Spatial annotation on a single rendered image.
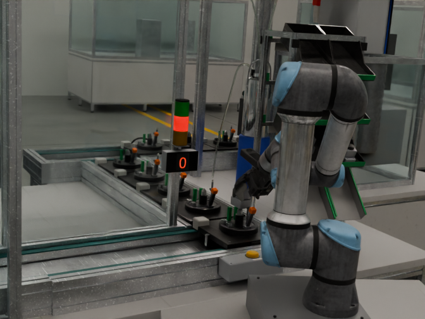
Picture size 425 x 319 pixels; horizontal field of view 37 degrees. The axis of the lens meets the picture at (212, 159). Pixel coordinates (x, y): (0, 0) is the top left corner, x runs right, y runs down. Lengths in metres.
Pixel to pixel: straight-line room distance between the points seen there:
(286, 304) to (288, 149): 0.43
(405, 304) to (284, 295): 0.47
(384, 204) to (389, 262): 1.03
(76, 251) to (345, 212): 1.00
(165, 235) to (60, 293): 0.53
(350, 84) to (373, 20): 1.78
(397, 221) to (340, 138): 1.81
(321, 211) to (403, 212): 1.22
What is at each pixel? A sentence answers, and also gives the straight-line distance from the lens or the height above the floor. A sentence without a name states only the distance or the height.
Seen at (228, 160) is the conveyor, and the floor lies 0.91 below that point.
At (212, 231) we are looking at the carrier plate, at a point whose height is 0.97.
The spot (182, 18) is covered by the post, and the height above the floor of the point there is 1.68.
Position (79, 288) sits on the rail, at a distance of 1.87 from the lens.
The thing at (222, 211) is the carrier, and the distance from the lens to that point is 2.48.
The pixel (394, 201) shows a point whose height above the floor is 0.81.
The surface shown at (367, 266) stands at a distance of 2.39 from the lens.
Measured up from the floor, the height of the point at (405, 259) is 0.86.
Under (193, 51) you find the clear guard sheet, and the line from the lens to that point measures 11.43.
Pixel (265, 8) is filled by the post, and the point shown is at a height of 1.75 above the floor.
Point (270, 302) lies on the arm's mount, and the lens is 1.78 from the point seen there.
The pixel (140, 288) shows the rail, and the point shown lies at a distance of 1.95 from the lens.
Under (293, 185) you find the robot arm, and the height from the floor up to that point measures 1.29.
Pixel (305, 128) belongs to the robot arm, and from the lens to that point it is 1.63.
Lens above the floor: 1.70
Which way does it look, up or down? 13 degrees down
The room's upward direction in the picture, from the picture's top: 4 degrees clockwise
